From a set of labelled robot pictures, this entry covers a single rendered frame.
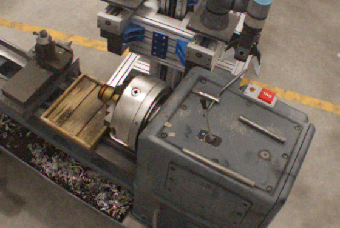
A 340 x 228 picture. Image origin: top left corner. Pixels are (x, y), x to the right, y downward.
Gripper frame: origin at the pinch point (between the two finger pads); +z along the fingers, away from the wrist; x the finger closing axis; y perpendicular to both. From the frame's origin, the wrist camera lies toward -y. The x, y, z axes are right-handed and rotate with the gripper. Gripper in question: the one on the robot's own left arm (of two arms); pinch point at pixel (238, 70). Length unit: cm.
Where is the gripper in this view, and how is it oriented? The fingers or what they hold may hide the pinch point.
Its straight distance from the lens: 162.8
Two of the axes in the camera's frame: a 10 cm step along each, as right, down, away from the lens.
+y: 3.8, -6.1, 6.9
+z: -1.5, 7.0, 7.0
